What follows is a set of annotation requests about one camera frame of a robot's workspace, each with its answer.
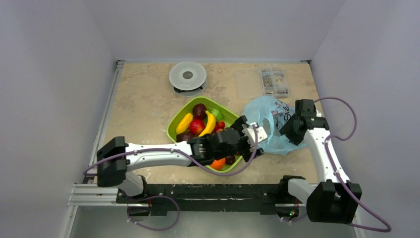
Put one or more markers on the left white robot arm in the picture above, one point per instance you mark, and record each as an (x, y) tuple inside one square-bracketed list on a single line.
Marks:
[(117, 160)]

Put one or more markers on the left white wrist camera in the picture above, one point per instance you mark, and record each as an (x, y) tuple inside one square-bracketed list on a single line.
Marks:
[(257, 134)]

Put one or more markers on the red fake peach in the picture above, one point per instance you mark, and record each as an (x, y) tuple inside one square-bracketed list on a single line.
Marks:
[(197, 126)]

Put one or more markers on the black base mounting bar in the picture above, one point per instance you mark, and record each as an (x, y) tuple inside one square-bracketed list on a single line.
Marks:
[(159, 199)]

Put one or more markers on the dark brown fake fig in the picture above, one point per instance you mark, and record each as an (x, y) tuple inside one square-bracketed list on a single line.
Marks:
[(230, 160)]

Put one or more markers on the yellow fake corn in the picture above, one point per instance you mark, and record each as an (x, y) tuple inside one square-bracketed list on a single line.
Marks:
[(183, 125)]

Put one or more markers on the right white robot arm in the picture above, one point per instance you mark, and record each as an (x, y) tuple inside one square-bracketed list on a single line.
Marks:
[(334, 199)]

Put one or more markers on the green fake cabbage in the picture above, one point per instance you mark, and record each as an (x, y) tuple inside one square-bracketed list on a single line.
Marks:
[(217, 114)]

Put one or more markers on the dark red yellow fake fruit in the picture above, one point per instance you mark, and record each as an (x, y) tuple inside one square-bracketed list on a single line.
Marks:
[(184, 136)]

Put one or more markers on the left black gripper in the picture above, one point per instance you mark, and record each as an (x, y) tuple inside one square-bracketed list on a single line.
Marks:
[(239, 125)]

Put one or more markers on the light blue plastic bag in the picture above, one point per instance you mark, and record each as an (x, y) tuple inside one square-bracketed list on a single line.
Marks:
[(272, 114)]

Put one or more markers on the white filament spool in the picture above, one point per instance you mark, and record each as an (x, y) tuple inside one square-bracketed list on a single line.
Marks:
[(188, 79)]

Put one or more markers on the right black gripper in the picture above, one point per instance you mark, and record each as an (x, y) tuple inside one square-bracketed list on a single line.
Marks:
[(291, 130)]

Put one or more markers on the green plastic tray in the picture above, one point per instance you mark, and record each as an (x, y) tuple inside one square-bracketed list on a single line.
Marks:
[(228, 117)]

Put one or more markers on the red fake cherry bunch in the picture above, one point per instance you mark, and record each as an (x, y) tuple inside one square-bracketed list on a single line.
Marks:
[(219, 126)]

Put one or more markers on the dark red fake mango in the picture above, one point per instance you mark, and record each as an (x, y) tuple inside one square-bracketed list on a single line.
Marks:
[(199, 111)]

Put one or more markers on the clear screw organizer box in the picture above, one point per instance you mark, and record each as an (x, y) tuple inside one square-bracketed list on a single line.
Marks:
[(261, 81)]

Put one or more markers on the orange fake fruit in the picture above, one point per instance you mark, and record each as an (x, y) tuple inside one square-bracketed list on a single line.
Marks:
[(218, 163)]

